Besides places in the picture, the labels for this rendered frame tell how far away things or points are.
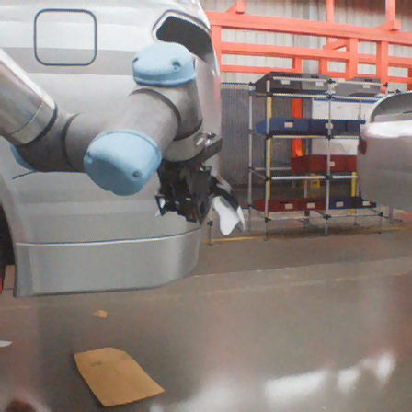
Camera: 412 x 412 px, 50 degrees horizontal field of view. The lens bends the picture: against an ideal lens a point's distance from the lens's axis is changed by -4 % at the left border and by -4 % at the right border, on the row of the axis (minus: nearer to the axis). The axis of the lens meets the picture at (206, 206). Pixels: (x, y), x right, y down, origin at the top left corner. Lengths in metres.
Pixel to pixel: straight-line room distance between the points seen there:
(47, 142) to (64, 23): 0.80
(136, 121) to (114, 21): 0.85
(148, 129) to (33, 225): 0.87
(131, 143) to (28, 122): 0.13
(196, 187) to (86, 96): 0.69
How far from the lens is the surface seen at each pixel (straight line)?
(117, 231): 1.33
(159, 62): 0.56
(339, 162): 5.81
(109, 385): 2.37
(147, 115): 0.52
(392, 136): 2.84
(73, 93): 1.31
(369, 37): 8.85
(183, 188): 0.68
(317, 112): 6.56
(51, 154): 0.58
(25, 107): 0.54
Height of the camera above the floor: 1.19
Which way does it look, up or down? 8 degrees down
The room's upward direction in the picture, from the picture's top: straight up
